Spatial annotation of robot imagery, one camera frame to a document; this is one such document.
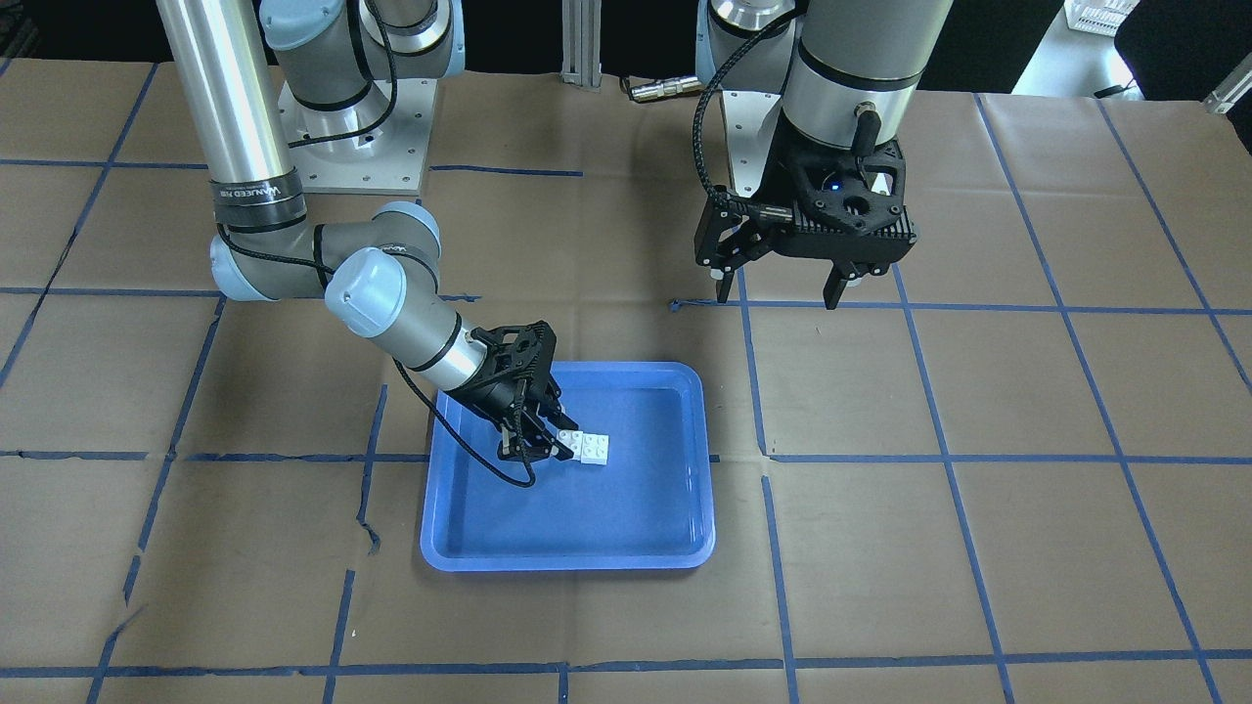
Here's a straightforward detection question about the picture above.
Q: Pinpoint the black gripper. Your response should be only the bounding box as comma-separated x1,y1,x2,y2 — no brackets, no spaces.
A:
453,321,576,462

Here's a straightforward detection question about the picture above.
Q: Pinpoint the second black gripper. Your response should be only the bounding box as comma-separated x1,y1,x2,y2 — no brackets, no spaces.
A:
694,137,919,309

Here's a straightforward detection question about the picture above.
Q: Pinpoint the white toy block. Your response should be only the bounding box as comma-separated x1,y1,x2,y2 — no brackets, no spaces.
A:
577,432,608,466
555,428,588,461

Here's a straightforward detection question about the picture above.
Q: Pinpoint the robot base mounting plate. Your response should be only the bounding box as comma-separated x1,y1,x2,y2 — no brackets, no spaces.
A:
278,76,439,198

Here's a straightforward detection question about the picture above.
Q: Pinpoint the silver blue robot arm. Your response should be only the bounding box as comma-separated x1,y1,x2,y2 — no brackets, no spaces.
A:
157,1,580,466

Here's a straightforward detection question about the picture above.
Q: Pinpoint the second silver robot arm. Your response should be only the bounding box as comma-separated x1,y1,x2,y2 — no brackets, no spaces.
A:
692,1,952,309

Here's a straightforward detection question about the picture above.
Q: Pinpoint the blue plastic tray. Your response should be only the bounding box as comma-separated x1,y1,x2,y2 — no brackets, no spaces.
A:
419,361,716,572

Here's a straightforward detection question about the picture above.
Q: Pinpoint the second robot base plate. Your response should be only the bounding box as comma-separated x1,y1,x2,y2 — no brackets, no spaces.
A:
721,90,780,198

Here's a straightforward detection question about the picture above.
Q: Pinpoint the aluminium frame post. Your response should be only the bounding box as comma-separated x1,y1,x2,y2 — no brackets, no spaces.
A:
558,0,603,91

